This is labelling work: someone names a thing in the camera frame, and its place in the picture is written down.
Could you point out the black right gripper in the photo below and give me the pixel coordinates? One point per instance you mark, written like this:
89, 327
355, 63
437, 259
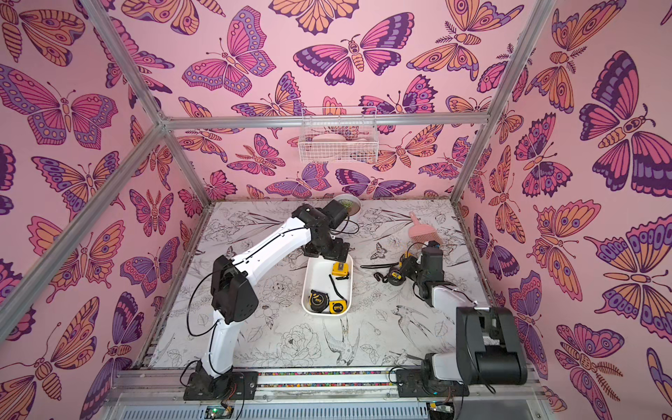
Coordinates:
398, 271

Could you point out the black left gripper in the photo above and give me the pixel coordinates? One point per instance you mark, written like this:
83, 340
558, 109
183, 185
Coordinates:
337, 255

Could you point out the yellow tape measure with clip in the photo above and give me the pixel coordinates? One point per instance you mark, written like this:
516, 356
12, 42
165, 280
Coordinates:
340, 270

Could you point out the black yellow tape measure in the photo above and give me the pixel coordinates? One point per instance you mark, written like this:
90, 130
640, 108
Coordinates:
340, 304
318, 301

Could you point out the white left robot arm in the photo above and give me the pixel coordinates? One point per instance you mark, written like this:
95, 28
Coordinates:
233, 279

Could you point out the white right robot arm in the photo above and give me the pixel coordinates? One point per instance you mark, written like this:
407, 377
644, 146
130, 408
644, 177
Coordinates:
486, 350

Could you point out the white storage box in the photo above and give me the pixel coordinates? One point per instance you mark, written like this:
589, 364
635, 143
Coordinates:
317, 278

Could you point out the pink hand brush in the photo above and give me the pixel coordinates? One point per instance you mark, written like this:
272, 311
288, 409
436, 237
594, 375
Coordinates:
420, 232

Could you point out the white plant pot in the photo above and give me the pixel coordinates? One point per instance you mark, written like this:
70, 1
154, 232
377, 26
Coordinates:
350, 202

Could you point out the white wire wall basket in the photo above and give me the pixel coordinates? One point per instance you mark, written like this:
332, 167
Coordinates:
344, 134

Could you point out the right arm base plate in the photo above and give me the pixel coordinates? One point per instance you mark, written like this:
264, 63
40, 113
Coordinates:
420, 384

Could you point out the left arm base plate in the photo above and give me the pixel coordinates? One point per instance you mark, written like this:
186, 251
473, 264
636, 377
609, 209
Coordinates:
231, 386

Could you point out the aluminium front rail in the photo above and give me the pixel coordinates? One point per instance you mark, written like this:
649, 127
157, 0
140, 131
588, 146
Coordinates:
355, 393

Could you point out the aluminium cage frame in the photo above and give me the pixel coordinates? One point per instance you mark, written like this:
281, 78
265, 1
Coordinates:
83, 122

